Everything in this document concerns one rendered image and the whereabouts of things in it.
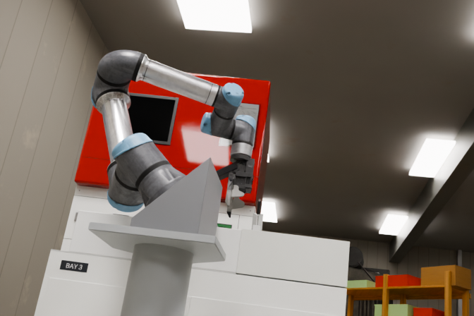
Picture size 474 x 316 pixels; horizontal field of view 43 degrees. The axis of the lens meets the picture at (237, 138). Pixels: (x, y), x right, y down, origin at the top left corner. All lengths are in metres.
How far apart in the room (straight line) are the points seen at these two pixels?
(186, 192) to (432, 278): 6.64
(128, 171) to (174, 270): 0.32
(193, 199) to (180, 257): 0.15
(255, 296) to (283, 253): 0.16
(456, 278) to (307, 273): 5.96
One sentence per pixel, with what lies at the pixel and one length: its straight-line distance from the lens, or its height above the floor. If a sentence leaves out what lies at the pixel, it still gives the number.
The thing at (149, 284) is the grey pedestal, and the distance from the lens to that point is 1.54.
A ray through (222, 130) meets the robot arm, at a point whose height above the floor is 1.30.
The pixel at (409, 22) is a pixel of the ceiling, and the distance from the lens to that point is 5.31.
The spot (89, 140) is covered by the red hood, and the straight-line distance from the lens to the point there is 2.79.
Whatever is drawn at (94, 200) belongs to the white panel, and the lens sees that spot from 2.74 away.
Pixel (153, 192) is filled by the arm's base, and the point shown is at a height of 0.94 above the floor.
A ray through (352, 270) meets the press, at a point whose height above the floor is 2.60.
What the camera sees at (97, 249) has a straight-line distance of 2.02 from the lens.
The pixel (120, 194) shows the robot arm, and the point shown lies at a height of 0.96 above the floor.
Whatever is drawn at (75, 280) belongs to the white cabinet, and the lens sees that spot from 2.02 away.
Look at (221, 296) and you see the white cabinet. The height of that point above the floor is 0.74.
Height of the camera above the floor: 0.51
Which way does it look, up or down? 22 degrees up
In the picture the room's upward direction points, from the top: 8 degrees clockwise
